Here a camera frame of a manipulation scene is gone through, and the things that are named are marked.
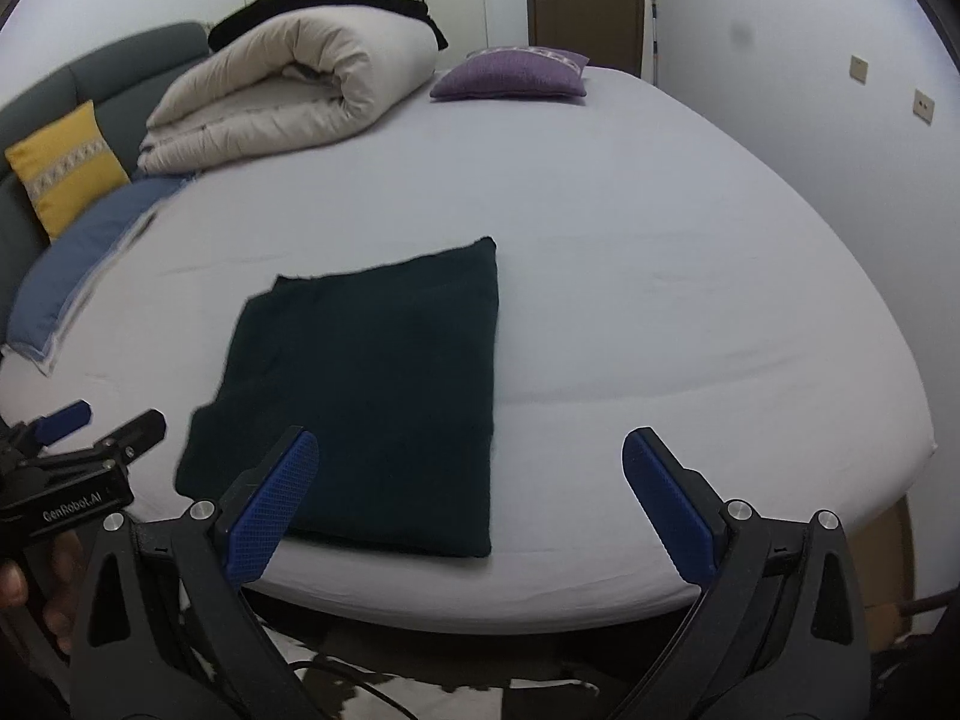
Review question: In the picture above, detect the dark green knit sweater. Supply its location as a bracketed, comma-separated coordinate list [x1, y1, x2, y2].
[174, 238, 500, 557]

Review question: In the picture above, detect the blue pillow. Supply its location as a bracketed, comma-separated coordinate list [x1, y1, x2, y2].
[5, 174, 194, 376]

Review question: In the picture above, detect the yellow cushion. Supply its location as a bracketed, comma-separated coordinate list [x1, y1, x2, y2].
[5, 101, 130, 241]

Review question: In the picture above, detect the grey upholstered headboard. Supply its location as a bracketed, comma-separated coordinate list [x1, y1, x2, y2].
[2, 21, 210, 322]

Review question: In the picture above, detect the rolled beige duvet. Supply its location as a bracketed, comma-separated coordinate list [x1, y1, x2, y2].
[139, 5, 439, 176]

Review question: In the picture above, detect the black blanket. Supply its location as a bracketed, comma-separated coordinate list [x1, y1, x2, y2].
[205, 0, 451, 54]

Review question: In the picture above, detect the purple cushion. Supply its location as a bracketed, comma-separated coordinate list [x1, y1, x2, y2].
[430, 46, 589, 101]

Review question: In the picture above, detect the lower wall socket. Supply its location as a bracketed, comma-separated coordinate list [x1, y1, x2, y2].
[913, 89, 935, 125]

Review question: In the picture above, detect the wall socket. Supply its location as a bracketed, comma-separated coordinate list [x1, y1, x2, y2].
[913, 89, 935, 125]
[850, 55, 869, 85]

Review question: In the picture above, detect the upper wall socket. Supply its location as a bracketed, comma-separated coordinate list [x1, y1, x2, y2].
[850, 55, 869, 85]

